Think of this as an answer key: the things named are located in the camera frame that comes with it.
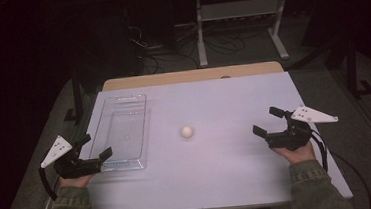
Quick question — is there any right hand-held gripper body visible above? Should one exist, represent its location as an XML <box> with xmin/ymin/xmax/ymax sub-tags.
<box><xmin>263</xmin><ymin>103</ymin><xmax>341</xmax><ymax>154</ymax></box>

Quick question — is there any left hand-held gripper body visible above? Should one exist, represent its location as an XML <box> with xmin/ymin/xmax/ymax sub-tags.
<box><xmin>39</xmin><ymin>131</ymin><xmax>104</xmax><ymax>182</ymax></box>

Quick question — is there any clear plastic tray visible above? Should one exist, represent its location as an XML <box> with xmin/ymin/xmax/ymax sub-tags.
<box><xmin>84</xmin><ymin>92</ymin><xmax>156</xmax><ymax>175</ymax></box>

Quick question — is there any white table tennis ball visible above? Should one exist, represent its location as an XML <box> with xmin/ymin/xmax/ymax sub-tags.
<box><xmin>179</xmin><ymin>124</ymin><xmax>195</xmax><ymax>140</ymax></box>

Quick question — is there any person's left hand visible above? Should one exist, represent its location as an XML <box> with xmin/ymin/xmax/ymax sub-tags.
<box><xmin>58</xmin><ymin>172</ymin><xmax>98</xmax><ymax>191</ymax></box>

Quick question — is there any person's right hand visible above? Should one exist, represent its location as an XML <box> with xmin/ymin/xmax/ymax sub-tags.
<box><xmin>271</xmin><ymin>139</ymin><xmax>318</xmax><ymax>168</ymax></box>

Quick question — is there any black stand leg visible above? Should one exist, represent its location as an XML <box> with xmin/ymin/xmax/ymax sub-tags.
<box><xmin>342</xmin><ymin>34</ymin><xmax>371</xmax><ymax>100</ymax></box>
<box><xmin>59</xmin><ymin>68</ymin><xmax>87</xmax><ymax>124</ymax></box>

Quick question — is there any white metal stand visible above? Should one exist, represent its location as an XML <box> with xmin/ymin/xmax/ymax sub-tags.
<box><xmin>192</xmin><ymin>0</ymin><xmax>295</xmax><ymax>69</ymax></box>

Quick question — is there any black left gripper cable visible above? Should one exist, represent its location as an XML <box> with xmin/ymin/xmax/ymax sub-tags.
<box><xmin>38</xmin><ymin>165</ymin><xmax>59</xmax><ymax>203</ymax></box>

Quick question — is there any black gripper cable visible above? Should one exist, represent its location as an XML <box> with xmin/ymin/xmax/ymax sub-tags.
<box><xmin>38</xmin><ymin>165</ymin><xmax>59</xmax><ymax>203</ymax></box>
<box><xmin>309</xmin><ymin>123</ymin><xmax>371</xmax><ymax>209</ymax></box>

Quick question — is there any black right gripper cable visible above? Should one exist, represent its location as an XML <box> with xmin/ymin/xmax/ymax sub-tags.
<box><xmin>309</xmin><ymin>123</ymin><xmax>371</xmax><ymax>209</ymax></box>

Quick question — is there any tangle of floor cables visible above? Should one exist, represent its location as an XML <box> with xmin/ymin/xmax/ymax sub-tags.
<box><xmin>126</xmin><ymin>15</ymin><xmax>249</xmax><ymax>77</ymax></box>

